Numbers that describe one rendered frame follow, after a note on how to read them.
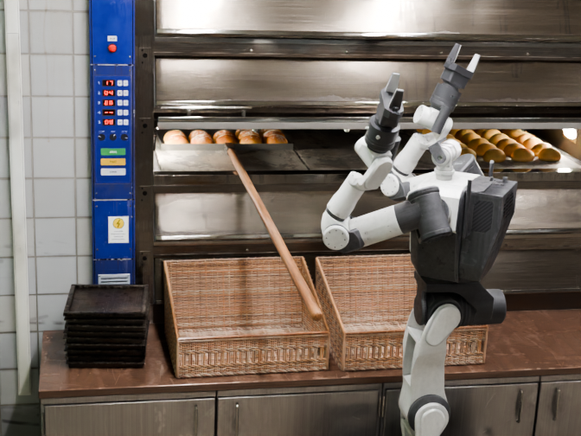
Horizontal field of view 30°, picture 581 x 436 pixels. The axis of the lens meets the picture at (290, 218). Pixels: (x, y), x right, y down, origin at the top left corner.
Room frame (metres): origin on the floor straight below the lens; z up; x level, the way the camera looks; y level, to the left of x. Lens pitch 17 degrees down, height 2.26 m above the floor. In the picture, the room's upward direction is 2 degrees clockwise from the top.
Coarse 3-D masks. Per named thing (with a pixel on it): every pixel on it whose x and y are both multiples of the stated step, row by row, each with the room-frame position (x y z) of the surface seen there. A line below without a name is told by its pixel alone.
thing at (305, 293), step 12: (240, 168) 3.98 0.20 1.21; (252, 192) 3.66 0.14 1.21; (264, 216) 3.40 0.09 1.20; (276, 228) 3.27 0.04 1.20; (276, 240) 3.16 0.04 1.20; (288, 252) 3.06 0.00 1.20; (288, 264) 2.96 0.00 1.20; (300, 276) 2.85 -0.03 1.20; (300, 288) 2.78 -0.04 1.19; (312, 300) 2.68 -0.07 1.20; (312, 312) 2.61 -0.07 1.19
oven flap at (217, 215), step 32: (224, 192) 4.01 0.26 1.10; (288, 192) 4.06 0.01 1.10; (320, 192) 4.09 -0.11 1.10; (544, 192) 4.27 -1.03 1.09; (576, 192) 4.29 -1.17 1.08; (160, 224) 3.92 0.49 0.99; (192, 224) 3.95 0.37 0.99; (224, 224) 3.97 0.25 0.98; (256, 224) 4.00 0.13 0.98; (288, 224) 4.02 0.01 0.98; (320, 224) 4.04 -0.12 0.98; (512, 224) 4.19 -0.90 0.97; (544, 224) 4.22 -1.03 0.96; (576, 224) 4.25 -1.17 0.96
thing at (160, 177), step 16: (160, 176) 3.93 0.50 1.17; (176, 176) 3.94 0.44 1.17; (192, 176) 3.96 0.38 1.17; (208, 176) 3.97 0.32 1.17; (224, 176) 3.98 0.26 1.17; (256, 176) 4.00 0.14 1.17; (272, 176) 4.02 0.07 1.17; (288, 176) 4.03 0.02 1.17; (304, 176) 4.04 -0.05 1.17; (320, 176) 4.05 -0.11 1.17; (336, 176) 4.07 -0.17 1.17; (496, 176) 4.19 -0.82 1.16; (512, 176) 4.21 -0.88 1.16; (528, 176) 4.22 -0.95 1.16; (544, 176) 4.23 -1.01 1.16; (560, 176) 4.25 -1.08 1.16; (576, 176) 4.26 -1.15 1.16
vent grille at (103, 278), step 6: (102, 276) 3.86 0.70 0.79; (108, 276) 3.86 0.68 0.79; (114, 276) 3.87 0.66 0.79; (120, 276) 3.87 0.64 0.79; (126, 276) 3.87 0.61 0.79; (102, 282) 3.86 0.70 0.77; (108, 282) 3.86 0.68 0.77; (114, 282) 3.87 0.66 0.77; (120, 282) 3.87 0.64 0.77; (126, 282) 3.87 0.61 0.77
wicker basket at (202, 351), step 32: (192, 288) 3.89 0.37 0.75; (224, 288) 3.92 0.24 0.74; (256, 288) 3.94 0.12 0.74; (288, 288) 3.97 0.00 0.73; (192, 320) 3.86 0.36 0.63; (224, 320) 3.88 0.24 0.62; (256, 320) 3.91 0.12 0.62; (288, 320) 3.94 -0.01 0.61; (320, 320) 3.68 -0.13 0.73; (192, 352) 3.46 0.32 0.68; (224, 352) 3.66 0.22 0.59; (256, 352) 3.68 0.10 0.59; (288, 352) 3.69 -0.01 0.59; (320, 352) 3.56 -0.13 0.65
